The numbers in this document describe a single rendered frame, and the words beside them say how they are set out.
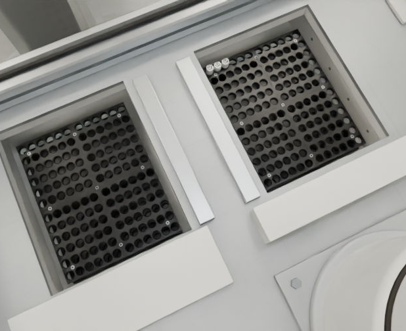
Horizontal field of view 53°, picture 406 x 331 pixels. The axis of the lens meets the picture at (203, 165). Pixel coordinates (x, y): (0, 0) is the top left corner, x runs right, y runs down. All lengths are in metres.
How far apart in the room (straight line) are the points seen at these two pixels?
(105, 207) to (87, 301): 0.14
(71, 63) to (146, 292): 0.32
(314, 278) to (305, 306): 0.04
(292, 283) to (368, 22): 0.42
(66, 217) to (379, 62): 0.52
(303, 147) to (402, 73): 0.18
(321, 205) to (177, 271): 0.20
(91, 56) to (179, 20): 0.13
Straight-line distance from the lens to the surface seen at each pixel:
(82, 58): 0.61
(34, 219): 0.70
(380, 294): 0.41
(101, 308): 0.56
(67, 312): 0.57
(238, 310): 0.56
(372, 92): 0.67
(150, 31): 0.61
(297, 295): 0.56
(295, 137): 0.65
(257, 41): 0.79
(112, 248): 0.61
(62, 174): 0.65
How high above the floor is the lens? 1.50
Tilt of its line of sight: 75 degrees down
